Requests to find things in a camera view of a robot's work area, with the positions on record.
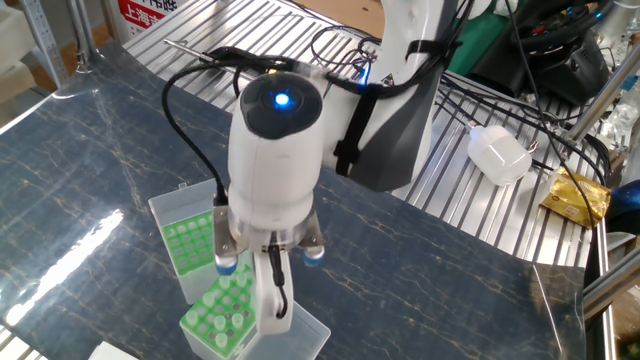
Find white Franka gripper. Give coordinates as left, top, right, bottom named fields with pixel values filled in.
left=252, top=247, right=295, bottom=337

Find translucent tip box green rack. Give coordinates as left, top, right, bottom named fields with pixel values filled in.
left=148, top=177, right=236, bottom=306
left=179, top=264, right=332, bottom=360

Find white paper sheet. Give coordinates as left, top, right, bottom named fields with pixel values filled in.
left=87, top=341, right=139, bottom=360

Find dark marble pattern mat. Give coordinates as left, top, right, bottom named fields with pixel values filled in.
left=0, top=39, right=587, bottom=360

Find metal rod tool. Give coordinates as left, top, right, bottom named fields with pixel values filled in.
left=163, top=38, right=236, bottom=71

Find white plastic bottle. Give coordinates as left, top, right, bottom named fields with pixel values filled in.
left=464, top=122, right=534, bottom=188

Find brown cardboard sheet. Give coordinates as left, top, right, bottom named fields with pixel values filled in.
left=292, top=0, right=386, bottom=40

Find red white printed box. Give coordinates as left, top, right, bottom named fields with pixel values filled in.
left=117, top=0, right=191, bottom=44

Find gold foil packet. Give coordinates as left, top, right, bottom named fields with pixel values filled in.
left=538, top=167, right=613, bottom=230

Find green cloth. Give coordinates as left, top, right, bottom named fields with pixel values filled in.
left=447, top=9, right=524, bottom=77

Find black racing wheel controller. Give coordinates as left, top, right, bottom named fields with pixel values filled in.
left=517, top=2, right=612, bottom=107

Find silver wrist camera blue caps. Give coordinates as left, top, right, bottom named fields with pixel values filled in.
left=212, top=202, right=326, bottom=277

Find black velcro strap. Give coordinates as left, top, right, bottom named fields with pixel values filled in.
left=333, top=83, right=382, bottom=177
left=405, top=38, right=459, bottom=61

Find grey slotted angle post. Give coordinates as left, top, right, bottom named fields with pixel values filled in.
left=19, top=0, right=69, bottom=89

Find aluminium frame rail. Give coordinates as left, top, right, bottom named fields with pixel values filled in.
left=582, top=249, right=640, bottom=360

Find aluminium frame post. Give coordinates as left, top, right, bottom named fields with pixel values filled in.
left=564, top=49, right=640, bottom=146

